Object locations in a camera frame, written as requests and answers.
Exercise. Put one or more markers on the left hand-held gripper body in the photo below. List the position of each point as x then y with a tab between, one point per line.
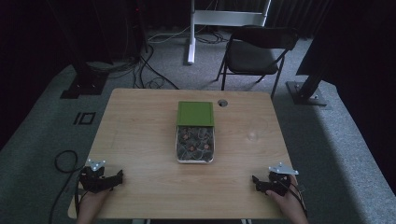
92	179

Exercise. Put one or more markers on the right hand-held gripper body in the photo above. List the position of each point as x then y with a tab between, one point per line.
280	180

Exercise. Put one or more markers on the person's left hand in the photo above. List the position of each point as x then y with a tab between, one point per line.
93	200

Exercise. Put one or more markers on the person's right hand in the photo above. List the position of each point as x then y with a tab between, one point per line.
285	200

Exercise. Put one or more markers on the clear glass cup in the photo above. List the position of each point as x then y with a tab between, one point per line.
252	135

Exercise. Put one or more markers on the clear plastic box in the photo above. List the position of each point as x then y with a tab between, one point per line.
178	160

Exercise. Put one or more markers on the pile of dark wrapped packets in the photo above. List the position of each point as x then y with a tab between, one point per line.
195	143

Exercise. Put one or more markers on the green box lid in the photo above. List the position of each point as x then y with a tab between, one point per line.
195	113

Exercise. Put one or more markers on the black stand with metal plate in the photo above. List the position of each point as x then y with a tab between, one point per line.
306	93

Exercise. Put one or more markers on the black stand with flat base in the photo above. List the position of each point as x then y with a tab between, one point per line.
84	84

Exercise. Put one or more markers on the black folding chair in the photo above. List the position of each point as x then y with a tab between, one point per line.
250	57

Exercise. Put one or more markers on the white metal desk frame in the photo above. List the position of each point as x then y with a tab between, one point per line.
227	17

